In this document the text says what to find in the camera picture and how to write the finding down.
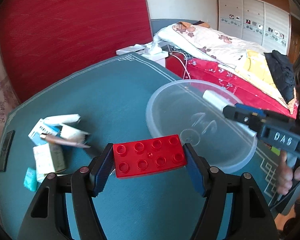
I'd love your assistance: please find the teal dental floss box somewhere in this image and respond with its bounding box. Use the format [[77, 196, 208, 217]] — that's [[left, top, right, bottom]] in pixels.
[[24, 167, 37, 192]]

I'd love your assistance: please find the black garment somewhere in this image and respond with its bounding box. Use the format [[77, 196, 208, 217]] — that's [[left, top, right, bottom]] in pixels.
[[264, 50, 295, 103]]

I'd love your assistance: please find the teal table mat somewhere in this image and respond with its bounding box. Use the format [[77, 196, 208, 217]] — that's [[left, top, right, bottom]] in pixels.
[[0, 51, 288, 240]]

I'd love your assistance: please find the white wardrobe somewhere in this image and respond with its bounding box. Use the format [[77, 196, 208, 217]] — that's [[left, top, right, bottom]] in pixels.
[[218, 0, 290, 55]]

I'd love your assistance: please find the red upholstered headboard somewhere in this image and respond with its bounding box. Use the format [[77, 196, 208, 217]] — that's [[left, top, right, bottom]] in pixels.
[[0, 0, 152, 101]]

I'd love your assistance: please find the white bedside table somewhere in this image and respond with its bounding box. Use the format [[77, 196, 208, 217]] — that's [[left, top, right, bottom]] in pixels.
[[116, 42, 168, 67]]

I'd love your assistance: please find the floral quilt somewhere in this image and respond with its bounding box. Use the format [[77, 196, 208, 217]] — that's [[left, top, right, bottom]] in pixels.
[[153, 22, 296, 108]]

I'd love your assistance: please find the grey printed small box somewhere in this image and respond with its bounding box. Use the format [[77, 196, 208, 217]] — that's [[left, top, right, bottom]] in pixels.
[[36, 166, 66, 183]]

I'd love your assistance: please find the red bed sheet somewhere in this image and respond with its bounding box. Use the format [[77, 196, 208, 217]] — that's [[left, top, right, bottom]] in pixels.
[[166, 52, 298, 118]]

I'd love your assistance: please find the white sachet packet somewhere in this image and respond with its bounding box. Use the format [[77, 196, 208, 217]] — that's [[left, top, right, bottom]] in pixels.
[[43, 114, 81, 126]]

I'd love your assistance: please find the red toy brick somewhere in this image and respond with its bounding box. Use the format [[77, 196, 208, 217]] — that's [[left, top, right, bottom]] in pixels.
[[113, 134, 187, 179]]

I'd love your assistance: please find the white charging cable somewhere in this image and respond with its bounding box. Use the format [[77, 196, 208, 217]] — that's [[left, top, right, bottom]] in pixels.
[[168, 51, 191, 80]]

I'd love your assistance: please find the clear plastic bowl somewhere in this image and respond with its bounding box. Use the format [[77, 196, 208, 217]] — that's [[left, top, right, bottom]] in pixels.
[[146, 80, 257, 173]]

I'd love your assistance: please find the white round cap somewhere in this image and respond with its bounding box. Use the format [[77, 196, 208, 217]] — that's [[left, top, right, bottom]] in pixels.
[[60, 124, 90, 144]]

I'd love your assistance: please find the blue white medicine box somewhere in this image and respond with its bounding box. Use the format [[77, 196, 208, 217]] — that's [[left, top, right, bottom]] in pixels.
[[28, 119, 60, 146]]

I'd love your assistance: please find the green baby ointment box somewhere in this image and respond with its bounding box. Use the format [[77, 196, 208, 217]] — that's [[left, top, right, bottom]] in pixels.
[[32, 142, 67, 175]]

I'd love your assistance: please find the rose gold cosmetic tube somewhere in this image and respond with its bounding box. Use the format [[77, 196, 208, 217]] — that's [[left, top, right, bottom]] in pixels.
[[40, 134, 90, 148]]

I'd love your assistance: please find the right hand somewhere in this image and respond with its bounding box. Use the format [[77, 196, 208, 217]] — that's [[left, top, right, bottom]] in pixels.
[[276, 150, 300, 195]]

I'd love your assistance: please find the black smartphone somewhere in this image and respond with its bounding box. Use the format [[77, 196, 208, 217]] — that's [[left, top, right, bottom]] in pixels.
[[0, 130, 15, 172]]

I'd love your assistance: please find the white eraser block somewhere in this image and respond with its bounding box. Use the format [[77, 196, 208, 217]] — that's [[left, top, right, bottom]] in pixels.
[[203, 90, 241, 111]]

